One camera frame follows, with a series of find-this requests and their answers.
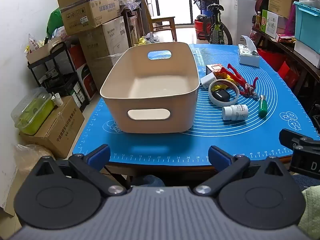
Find white tissue box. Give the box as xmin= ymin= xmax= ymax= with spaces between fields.
xmin=237 ymin=35 xmax=260 ymax=67

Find teal storage box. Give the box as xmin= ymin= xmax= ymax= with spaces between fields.
xmin=293 ymin=1 xmax=320 ymax=52

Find white pill bottle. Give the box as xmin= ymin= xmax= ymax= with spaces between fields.
xmin=222 ymin=104 xmax=249 ymax=121

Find white charger plug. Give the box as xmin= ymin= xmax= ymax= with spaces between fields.
xmin=201 ymin=73 xmax=217 ymax=89

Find small white and green boxes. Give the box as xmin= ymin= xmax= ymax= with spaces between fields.
xmin=71 ymin=91 xmax=84 ymax=110

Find beige plastic basket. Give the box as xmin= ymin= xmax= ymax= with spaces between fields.
xmin=100 ymin=42 xmax=200 ymax=133

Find person's leg in jeans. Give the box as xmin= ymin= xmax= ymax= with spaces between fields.
xmin=130 ymin=175 xmax=165 ymax=187

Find open cardboard box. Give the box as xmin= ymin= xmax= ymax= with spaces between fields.
xmin=56 ymin=0 xmax=120 ymax=36

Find dark wooden sideboard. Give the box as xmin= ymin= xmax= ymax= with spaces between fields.
xmin=251 ymin=26 xmax=320 ymax=100

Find black earbud case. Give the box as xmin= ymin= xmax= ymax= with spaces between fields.
xmin=212 ymin=90 xmax=230 ymax=102

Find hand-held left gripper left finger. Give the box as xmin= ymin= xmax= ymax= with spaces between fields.
xmin=34 ymin=144 xmax=127 ymax=197

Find printed cardboard box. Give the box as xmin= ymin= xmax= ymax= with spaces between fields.
xmin=19 ymin=96 xmax=85 ymax=158

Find beige box on cart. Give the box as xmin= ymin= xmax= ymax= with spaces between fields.
xmin=26 ymin=36 xmax=64 ymax=64

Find green and black bicycle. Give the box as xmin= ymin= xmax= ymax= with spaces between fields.
xmin=191 ymin=0 xmax=233 ymax=45

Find red and white appliance box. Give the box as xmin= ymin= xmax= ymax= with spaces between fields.
xmin=69 ymin=45 xmax=97 ymax=100

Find person's light green garment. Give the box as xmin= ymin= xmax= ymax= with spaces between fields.
xmin=300 ymin=185 xmax=320 ymax=240

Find white chest freezer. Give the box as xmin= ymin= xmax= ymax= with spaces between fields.
xmin=220 ymin=0 xmax=258 ymax=45

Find green bottle with gold cap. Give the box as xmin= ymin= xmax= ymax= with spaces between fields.
xmin=258 ymin=95 xmax=268 ymax=117

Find blue silicone mat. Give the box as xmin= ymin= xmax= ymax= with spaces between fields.
xmin=72 ymin=44 xmax=320 ymax=167

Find red pruning shears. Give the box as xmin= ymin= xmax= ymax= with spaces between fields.
xmin=220 ymin=64 xmax=260 ymax=100

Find large cardboard box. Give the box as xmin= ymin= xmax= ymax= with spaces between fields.
xmin=79 ymin=16 xmax=130 ymax=60

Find red bucket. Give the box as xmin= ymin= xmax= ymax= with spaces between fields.
xmin=194 ymin=20 xmax=213 ymax=40

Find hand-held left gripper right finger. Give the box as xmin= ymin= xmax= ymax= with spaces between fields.
xmin=194 ymin=145 xmax=290 ymax=196

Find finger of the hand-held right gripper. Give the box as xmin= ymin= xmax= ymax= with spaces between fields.
xmin=279 ymin=129 xmax=320 ymax=152

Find black shelf cart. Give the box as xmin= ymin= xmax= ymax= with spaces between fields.
xmin=27 ymin=41 xmax=90 ymax=110

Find flat cardboard sheet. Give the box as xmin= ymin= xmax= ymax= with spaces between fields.
xmin=0 ymin=172 xmax=25 ymax=230

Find green container with clear lid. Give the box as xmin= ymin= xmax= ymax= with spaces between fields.
xmin=11 ymin=87 xmax=55 ymax=135

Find white paper cup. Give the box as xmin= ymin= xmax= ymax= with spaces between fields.
xmin=51 ymin=92 xmax=63 ymax=107

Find white and green carton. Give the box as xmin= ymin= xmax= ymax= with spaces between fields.
xmin=260 ymin=9 xmax=285 ymax=39

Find small patterned box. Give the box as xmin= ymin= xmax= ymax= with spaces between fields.
xmin=206 ymin=64 xmax=228 ymax=80

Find green bag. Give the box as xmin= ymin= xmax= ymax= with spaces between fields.
xmin=47 ymin=9 xmax=64 ymax=39

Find wooden chair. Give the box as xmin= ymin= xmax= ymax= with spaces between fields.
xmin=140 ymin=0 xmax=178 ymax=43

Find white tape roll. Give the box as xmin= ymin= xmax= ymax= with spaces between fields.
xmin=209 ymin=79 xmax=240 ymax=105

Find clear bag of grain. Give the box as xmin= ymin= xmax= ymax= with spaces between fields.
xmin=12 ymin=144 xmax=55 ymax=178

